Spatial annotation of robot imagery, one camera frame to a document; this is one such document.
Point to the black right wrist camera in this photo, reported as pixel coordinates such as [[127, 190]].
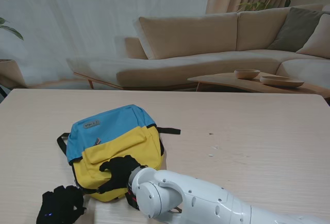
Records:
[[131, 202]]

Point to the blue and yellow backpack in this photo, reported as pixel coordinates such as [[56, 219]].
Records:
[[116, 131]]

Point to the beige sectional sofa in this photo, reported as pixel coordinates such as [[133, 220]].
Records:
[[188, 36]]

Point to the wide shallow wooden bowl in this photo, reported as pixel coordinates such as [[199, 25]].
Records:
[[281, 82]]

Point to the low wooden coffee table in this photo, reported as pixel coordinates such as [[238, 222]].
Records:
[[221, 81]]

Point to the small deep wooden bowl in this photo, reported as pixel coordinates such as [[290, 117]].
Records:
[[247, 74]]

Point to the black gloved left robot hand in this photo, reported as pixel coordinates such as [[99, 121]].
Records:
[[59, 206]]

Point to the dark green leaf plant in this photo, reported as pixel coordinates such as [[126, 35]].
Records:
[[11, 31]]

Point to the grey sofa cushion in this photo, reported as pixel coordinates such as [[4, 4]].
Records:
[[294, 28]]

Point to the beige plant pot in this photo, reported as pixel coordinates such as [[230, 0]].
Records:
[[10, 73]]

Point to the beige sofa cushion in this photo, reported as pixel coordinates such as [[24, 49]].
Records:
[[319, 41]]

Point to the white sheer curtain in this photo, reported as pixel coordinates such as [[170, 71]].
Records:
[[90, 15]]

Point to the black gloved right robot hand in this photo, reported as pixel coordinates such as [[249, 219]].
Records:
[[121, 172]]

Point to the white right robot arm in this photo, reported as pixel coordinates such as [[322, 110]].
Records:
[[206, 198]]

